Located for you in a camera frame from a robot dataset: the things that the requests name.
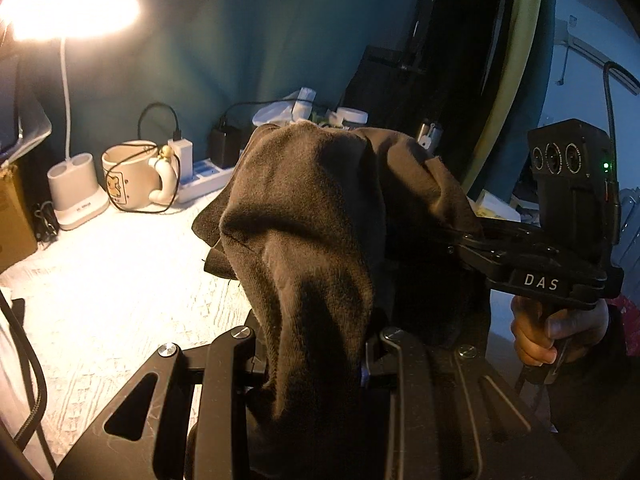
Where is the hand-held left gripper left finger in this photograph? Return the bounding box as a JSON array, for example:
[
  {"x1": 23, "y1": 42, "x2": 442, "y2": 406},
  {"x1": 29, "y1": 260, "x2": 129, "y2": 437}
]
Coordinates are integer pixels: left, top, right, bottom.
[{"x1": 52, "y1": 325, "x2": 271, "y2": 480}]

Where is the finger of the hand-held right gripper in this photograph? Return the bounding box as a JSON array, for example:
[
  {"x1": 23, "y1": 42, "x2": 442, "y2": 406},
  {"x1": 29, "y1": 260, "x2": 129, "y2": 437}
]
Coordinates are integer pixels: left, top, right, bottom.
[{"x1": 440, "y1": 220, "x2": 543, "y2": 281}]

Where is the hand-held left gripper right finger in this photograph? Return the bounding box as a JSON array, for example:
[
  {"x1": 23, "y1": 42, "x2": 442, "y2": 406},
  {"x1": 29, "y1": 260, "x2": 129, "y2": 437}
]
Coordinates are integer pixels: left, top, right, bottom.
[{"x1": 362, "y1": 327, "x2": 583, "y2": 480}]

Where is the brown t-shirt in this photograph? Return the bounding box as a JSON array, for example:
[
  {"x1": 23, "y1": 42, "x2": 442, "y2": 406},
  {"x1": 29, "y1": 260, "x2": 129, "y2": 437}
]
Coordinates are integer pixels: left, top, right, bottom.
[{"x1": 192, "y1": 122, "x2": 493, "y2": 480}]

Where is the person's right hand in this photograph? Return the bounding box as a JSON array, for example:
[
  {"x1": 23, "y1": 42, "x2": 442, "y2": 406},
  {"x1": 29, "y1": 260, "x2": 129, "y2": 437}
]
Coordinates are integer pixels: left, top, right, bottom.
[{"x1": 510, "y1": 294, "x2": 611, "y2": 367}]

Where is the steel thermos bottle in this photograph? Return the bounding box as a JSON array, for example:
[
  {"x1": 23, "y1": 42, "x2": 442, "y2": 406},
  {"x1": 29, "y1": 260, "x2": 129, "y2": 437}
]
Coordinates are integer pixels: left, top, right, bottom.
[{"x1": 415, "y1": 119, "x2": 443, "y2": 153}]

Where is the white power strip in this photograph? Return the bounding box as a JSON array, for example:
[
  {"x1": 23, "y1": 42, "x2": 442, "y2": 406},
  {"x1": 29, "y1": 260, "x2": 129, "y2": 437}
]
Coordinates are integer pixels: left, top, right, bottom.
[{"x1": 177, "y1": 158, "x2": 236, "y2": 204}]

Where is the yellow-green curtain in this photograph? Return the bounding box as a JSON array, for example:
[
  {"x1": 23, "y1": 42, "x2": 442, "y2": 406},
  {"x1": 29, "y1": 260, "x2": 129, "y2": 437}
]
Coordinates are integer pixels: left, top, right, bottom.
[{"x1": 462, "y1": 0, "x2": 543, "y2": 193}]

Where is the clear jar with white lid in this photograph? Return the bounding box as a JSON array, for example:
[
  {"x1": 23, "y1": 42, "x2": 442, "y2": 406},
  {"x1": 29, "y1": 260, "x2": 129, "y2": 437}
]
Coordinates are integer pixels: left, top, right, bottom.
[{"x1": 336, "y1": 107, "x2": 368, "y2": 131}]

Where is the black bag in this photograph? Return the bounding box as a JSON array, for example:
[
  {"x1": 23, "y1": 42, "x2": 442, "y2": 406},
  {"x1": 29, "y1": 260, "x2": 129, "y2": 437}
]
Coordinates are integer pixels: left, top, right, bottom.
[{"x1": 345, "y1": 45, "x2": 426, "y2": 128}]

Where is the white cartoon mug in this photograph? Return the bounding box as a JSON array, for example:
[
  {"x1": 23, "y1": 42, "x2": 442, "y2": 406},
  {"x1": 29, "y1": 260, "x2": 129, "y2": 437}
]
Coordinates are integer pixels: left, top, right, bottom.
[{"x1": 101, "y1": 140, "x2": 178, "y2": 212}]

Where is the white charger plug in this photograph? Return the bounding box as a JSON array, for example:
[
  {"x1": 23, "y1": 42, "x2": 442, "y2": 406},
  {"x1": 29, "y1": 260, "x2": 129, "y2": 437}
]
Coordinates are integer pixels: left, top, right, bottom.
[{"x1": 168, "y1": 137, "x2": 193, "y2": 188}]

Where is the black power adapter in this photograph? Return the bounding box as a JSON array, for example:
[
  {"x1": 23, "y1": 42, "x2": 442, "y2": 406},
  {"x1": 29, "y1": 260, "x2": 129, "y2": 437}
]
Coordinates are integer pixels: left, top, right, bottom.
[{"x1": 207, "y1": 116, "x2": 243, "y2": 168}]

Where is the white desk lamp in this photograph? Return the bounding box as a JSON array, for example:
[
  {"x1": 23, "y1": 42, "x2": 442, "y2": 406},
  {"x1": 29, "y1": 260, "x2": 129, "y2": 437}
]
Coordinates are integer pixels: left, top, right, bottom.
[{"x1": 0, "y1": 0, "x2": 141, "y2": 231}]

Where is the white tissue pack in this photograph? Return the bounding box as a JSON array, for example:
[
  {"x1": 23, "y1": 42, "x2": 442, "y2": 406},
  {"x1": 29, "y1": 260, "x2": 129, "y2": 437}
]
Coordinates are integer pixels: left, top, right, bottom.
[{"x1": 252, "y1": 87, "x2": 317, "y2": 126}]

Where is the cardboard box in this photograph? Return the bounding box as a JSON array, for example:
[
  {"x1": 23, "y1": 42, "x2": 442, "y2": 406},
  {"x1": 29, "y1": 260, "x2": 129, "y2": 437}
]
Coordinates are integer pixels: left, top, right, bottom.
[{"x1": 0, "y1": 162, "x2": 38, "y2": 273}]

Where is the teal curtain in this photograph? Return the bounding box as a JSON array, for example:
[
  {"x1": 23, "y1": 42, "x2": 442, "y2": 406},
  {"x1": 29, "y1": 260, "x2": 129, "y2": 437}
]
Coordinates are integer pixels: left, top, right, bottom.
[{"x1": 50, "y1": 0, "x2": 426, "y2": 161}]

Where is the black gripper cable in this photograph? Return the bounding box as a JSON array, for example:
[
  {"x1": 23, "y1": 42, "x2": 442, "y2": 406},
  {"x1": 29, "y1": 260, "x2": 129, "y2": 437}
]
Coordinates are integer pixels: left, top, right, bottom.
[{"x1": 602, "y1": 61, "x2": 640, "y2": 136}]

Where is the thick black cable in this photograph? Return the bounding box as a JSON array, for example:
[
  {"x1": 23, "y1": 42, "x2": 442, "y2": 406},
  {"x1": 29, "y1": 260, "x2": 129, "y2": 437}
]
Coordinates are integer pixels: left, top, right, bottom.
[{"x1": 0, "y1": 290, "x2": 56, "y2": 471}]

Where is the dark window frame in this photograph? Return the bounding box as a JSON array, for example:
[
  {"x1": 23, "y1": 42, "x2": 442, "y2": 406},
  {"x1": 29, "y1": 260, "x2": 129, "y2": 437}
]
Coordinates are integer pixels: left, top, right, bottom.
[{"x1": 400, "y1": 0, "x2": 516, "y2": 181}]

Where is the small black cable bundle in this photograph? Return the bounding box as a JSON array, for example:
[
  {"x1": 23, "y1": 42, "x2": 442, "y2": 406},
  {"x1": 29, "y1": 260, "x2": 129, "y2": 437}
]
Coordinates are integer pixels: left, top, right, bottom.
[{"x1": 32, "y1": 201, "x2": 58, "y2": 248}]

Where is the black charger cable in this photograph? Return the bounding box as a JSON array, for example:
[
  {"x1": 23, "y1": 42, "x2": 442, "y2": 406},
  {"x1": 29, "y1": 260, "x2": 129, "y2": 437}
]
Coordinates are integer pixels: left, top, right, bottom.
[{"x1": 107, "y1": 102, "x2": 181, "y2": 213}]

